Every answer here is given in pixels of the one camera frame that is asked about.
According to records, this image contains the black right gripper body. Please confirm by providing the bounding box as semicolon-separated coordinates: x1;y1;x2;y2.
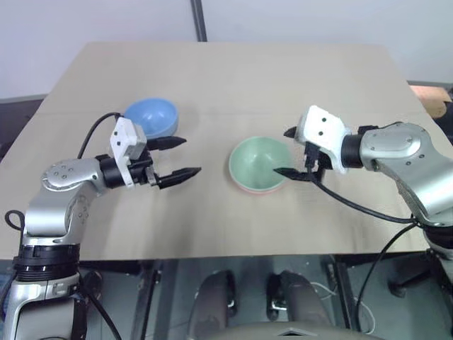
303;141;333;175

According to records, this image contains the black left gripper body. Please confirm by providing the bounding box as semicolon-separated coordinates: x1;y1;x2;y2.
127;149;160;188

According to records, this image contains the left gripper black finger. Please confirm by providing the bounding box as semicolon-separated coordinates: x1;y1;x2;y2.
156;157;203;190
147;136;188;150

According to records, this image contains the blue bowl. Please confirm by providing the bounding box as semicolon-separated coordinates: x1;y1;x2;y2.
123;98;180;140

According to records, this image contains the pink bowl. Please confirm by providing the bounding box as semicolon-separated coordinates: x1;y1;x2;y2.
234;176;287;196

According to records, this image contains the green bowl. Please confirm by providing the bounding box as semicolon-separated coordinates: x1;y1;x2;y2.
228;136;294;191

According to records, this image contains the dark vertical pole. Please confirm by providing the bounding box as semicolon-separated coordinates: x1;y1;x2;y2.
190;0;208;43

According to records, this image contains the dark rounded shape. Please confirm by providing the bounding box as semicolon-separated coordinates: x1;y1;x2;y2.
195;270;237;336
268;270;334;330

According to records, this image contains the brown cardboard box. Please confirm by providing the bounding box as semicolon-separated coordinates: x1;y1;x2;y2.
409;84;451;118

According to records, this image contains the black table leg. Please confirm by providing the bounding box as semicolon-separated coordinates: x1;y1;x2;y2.
331;254;359;332
130;260;164;340

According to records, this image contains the black chair base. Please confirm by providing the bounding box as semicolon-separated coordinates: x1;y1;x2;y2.
386;260;453;299

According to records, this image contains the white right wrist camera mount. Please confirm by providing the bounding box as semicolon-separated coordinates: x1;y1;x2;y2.
294;105;353;175

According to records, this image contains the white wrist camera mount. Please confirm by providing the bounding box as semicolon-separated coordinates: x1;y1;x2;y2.
109;118;148;188
294;105;353;175

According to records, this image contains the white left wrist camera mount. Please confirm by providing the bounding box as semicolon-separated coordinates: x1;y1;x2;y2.
109;118;148;188

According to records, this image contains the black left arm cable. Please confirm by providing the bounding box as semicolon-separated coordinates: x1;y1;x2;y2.
76;112;124;159

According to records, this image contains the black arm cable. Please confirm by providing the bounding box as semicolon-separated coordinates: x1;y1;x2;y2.
304;141;431;336
76;112;124;159

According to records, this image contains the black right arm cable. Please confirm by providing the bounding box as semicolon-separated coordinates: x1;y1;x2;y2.
304;141;431;336

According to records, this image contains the thin white floor cable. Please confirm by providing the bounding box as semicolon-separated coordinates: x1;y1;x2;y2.
313;281;377;334

